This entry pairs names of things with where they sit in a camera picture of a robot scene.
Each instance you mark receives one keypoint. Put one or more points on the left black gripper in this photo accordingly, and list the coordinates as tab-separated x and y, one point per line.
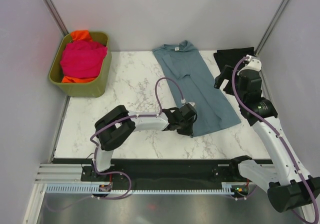
189	131

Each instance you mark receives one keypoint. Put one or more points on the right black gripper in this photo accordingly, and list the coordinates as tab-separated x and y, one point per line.
227	74

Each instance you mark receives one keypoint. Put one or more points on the blue-grey t-shirt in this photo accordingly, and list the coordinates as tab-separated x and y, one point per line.
183	63

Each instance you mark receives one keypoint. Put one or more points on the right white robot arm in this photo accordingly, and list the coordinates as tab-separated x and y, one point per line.
291	185

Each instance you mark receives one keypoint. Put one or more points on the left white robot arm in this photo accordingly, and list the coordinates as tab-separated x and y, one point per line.
113	129

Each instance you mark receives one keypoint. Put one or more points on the folded black t-shirt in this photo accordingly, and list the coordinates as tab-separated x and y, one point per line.
231	56

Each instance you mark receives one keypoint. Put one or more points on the olive green plastic bin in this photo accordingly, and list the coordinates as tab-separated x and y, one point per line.
91	89

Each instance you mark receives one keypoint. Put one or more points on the magenta t-shirt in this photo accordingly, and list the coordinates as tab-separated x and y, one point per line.
83	59

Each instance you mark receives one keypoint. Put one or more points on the orange t-shirt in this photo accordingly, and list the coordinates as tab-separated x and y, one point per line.
79	35

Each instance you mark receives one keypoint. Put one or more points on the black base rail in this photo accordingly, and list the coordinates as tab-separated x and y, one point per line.
162	174

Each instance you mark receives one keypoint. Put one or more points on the white slotted cable duct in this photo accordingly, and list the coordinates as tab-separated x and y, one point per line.
104	191

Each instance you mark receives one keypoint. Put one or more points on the right aluminium frame post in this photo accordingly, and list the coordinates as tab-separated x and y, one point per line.
272	24

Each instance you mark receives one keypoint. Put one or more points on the aluminium frame post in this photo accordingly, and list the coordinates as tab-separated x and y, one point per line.
56	16
272	24

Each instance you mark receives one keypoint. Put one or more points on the aluminium extrusion rail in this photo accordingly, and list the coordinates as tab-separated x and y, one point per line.
58	174

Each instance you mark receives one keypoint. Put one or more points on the left aluminium frame post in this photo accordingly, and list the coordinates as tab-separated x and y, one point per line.
56	16

